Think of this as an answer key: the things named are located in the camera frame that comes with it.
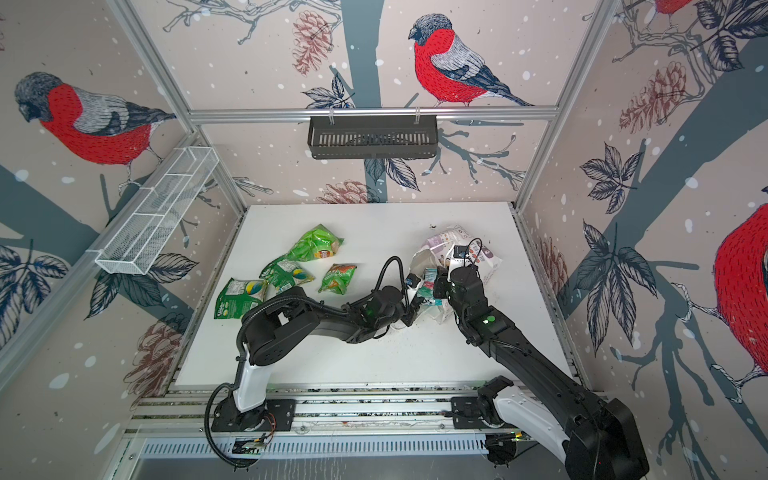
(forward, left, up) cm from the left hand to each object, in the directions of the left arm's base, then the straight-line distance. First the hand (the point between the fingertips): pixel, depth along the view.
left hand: (424, 299), depth 88 cm
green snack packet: (+19, +35, +3) cm, 40 cm away
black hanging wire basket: (+53, +16, +22) cm, 60 cm away
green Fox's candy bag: (+3, +58, -3) cm, 59 cm away
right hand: (+3, -4, +12) cm, 13 cm away
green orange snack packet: (+11, +45, -3) cm, 47 cm away
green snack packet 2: (+8, +27, 0) cm, 28 cm away
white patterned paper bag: (+1, -4, +24) cm, 25 cm away
